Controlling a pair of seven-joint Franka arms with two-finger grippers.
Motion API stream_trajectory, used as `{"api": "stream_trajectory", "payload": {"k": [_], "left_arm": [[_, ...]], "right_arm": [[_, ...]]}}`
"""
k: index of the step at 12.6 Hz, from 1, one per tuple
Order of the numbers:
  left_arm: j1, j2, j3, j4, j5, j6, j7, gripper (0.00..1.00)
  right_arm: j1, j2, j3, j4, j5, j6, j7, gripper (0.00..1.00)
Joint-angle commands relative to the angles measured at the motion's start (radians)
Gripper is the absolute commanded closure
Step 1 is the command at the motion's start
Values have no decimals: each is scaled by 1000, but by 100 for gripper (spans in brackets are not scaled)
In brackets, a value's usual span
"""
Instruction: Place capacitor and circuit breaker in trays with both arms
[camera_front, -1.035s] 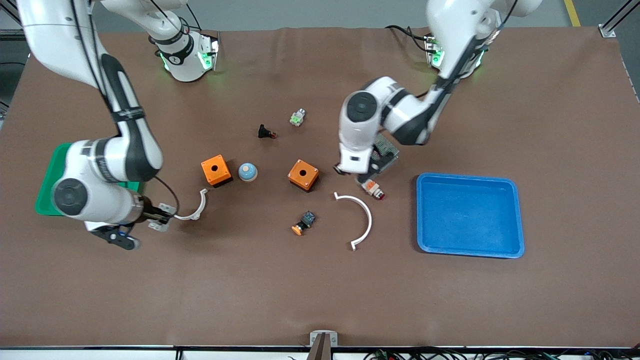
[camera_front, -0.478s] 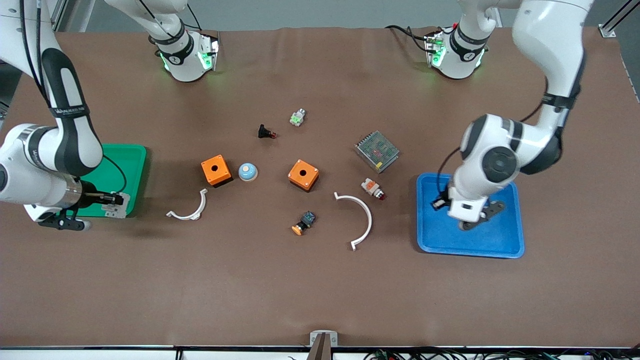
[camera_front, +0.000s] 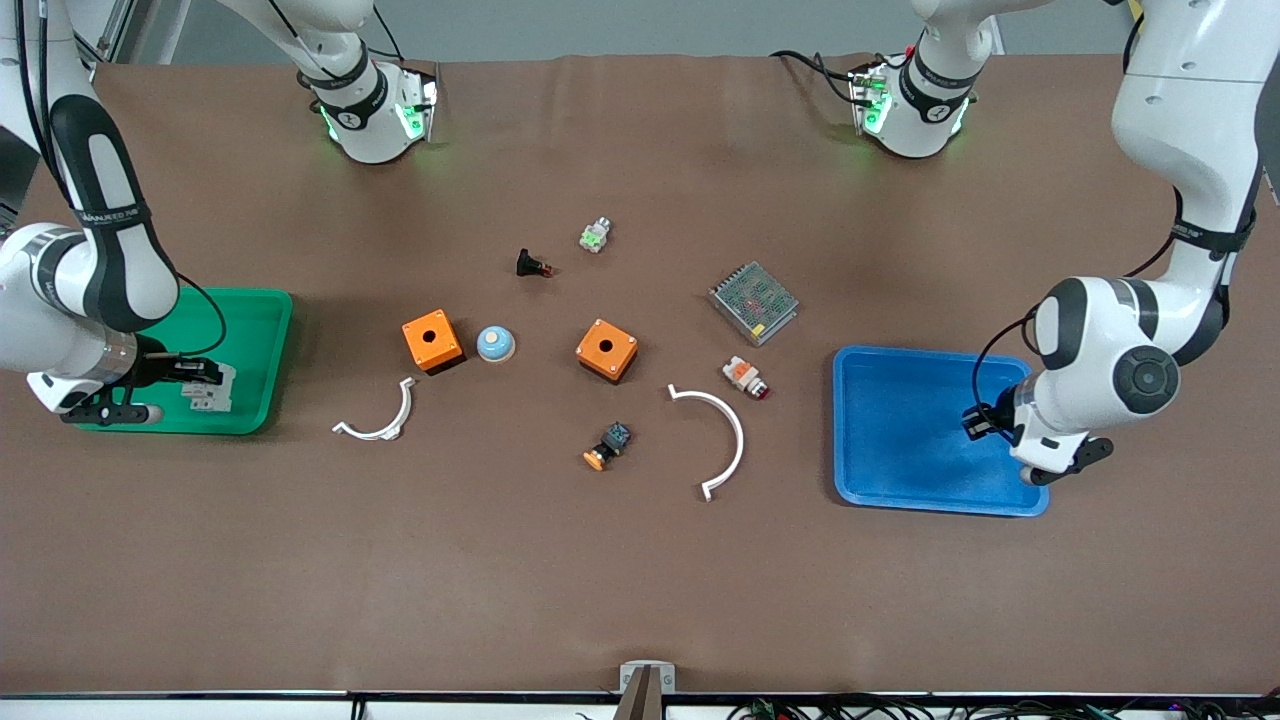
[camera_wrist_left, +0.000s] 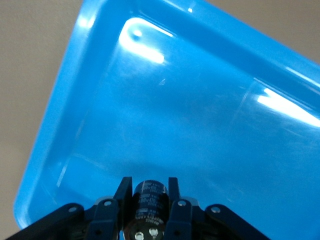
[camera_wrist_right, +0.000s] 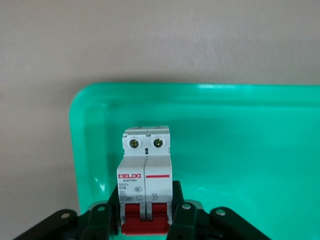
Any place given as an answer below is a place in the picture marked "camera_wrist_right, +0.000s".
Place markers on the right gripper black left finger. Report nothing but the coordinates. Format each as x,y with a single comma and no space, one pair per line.
100,222

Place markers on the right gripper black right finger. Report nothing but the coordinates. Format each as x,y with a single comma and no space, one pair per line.
187,222

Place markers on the white red circuit breaker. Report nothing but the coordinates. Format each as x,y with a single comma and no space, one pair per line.
145,165

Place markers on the green plastic tray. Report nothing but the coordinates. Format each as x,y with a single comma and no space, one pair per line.
225,140

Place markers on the brown table mat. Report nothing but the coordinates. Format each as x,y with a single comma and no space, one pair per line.
160,37

